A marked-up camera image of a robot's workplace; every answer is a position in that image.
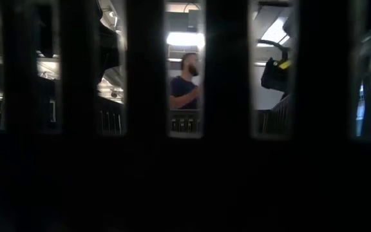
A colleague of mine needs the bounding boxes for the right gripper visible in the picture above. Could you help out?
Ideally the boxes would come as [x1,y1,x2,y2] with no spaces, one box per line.
[261,57,292,94]

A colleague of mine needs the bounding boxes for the black slotted plastic basket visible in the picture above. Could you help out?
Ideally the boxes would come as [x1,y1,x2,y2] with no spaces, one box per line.
[0,0,371,232]

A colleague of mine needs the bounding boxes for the person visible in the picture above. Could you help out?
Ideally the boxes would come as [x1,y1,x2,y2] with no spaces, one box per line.
[169,52,203,110]

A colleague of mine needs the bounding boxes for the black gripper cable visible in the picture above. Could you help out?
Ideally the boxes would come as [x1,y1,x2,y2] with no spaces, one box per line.
[258,39,290,62]

